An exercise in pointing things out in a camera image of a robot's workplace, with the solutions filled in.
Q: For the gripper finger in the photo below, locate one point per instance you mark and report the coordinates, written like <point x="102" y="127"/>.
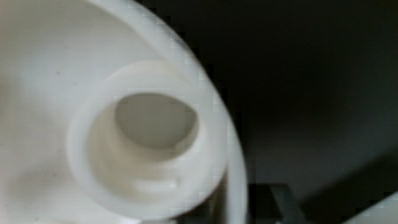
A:
<point x="275" y="206"/>

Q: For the white round stool seat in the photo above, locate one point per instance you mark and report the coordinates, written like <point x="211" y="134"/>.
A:
<point x="120" y="149"/>

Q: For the white U-shaped obstacle wall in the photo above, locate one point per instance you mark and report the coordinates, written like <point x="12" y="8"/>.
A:
<point x="381" y="214"/>

